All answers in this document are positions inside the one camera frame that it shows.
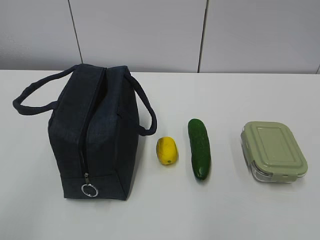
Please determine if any green cucumber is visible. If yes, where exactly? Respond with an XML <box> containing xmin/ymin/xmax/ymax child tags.
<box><xmin>187</xmin><ymin>118</ymin><xmax>211</xmax><ymax>181</ymax></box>

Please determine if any dark navy lunch bag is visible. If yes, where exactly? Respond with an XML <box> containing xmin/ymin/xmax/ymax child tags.
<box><xmin>12</xmin><ymin>63</ymin><xmax>157</xmax><ymax>201</ymax></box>

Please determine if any yellow lemon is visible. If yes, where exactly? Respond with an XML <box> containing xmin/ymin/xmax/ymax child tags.
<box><xmin>156</xmin><ymin>136</ymin><xmax>179</xmax><ymax>166</ymax></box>

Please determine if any glass container green lid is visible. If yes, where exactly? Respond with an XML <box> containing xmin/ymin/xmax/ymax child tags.
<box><xmin>240</xmin><ymin>121</ymin><xmax>308</xmax><ymax>183</ymax></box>

